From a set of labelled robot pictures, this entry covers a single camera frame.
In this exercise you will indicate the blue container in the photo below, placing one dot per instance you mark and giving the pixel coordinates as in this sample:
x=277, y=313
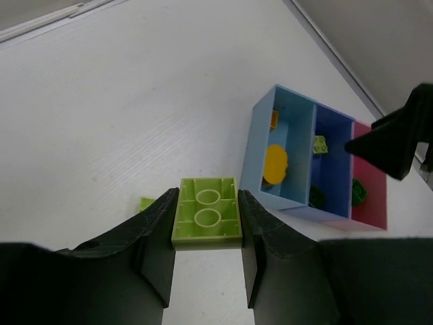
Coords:
x=294, y=133

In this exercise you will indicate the lime lego brick upside down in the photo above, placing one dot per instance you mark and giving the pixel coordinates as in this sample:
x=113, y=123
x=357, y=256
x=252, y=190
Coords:
x=144, y=203

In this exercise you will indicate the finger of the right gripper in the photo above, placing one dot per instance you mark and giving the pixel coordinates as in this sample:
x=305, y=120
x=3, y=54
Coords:
x=391, y=144

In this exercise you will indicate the lime lego brick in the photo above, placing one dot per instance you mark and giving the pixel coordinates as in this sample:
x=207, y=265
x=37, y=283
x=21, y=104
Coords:
x=144, y=203
x=320, y=145

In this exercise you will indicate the small green lego brick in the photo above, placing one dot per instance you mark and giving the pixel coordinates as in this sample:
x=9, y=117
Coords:
x=359, y=193

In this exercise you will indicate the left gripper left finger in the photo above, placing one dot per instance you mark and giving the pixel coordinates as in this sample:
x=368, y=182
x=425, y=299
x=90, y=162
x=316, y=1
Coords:
x=123, y=276

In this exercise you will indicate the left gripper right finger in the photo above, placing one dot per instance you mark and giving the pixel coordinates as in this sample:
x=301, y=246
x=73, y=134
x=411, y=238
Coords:
x=292, y=279

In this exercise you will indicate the orange square lego brick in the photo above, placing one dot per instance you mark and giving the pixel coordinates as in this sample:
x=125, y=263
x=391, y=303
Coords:
x=274, y=120

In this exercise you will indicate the orange oval lego piece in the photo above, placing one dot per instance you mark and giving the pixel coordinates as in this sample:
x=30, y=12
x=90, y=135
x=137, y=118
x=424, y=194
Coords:
x=276, y=165

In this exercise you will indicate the pale yellow lego brick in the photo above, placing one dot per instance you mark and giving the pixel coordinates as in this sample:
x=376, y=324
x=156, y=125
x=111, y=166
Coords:
x=207, y=215

